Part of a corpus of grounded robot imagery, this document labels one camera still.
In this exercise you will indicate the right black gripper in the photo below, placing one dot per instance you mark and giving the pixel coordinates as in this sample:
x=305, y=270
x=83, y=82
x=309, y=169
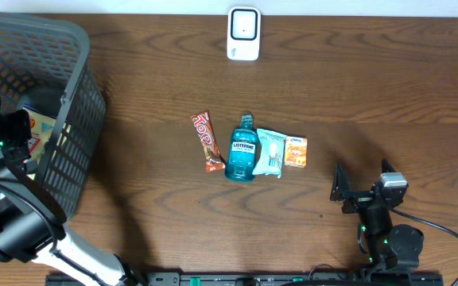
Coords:
x=340, y=191

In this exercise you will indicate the orange Kleenex tissue pack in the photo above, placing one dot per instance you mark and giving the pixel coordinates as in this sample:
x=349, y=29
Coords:
x=296, y=151

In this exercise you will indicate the mint green wet wipes pack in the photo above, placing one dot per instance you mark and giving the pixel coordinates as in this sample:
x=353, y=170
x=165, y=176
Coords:
x=272, y=151

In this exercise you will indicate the blue Listerine mouthwash bottle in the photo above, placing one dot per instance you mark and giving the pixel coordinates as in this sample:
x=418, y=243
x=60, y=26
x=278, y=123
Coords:
x=242, y=153

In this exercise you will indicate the red Top chocolate bar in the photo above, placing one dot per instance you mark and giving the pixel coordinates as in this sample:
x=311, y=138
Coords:
x=203, y=125

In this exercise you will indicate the beige snack bag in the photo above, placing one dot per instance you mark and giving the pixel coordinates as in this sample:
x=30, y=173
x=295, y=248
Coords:
x=41, y=127

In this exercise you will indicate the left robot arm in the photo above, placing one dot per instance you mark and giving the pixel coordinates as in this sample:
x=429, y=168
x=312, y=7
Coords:
x=33, y=226

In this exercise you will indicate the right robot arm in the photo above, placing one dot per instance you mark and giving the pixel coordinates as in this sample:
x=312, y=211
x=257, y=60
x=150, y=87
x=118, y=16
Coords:
x=391, y=247

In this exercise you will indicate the white barcode scanner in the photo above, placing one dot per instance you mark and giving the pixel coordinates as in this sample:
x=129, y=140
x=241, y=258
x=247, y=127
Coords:
x=243, y=33

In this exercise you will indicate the grey plastic shopping basket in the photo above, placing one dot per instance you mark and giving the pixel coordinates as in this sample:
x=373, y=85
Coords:
x=44, y=65

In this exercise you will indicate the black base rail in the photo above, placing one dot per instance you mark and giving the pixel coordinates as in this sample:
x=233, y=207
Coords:
x=267, y=279

